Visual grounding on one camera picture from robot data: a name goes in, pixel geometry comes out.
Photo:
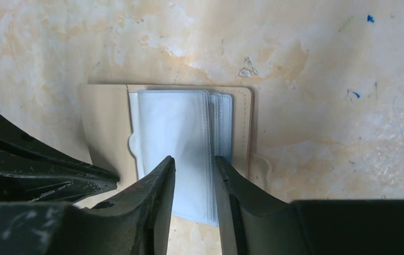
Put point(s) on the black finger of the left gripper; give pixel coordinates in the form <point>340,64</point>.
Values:
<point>33,171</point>

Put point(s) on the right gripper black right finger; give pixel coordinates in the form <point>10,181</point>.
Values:
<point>251,221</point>

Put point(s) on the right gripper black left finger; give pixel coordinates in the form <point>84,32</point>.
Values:
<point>134,221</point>

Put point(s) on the beige leather card holder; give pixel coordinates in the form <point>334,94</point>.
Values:
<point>131,128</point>

